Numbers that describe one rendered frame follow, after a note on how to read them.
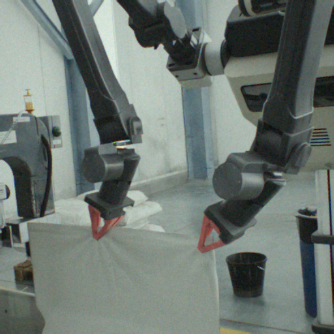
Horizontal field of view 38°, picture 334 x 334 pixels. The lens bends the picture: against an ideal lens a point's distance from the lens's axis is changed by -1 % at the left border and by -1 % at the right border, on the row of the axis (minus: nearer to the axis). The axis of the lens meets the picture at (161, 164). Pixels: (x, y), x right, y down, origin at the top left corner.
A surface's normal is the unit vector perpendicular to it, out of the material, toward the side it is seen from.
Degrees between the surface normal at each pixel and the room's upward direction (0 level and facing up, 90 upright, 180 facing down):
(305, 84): 116
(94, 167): 88
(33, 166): 90
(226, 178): 80
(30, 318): 90
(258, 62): 40
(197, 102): 90
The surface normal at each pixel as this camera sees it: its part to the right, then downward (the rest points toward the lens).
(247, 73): -0.41, -0.68
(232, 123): -0.55, 0.12
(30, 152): 0.83, -0.02
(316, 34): 0.57, 0.46
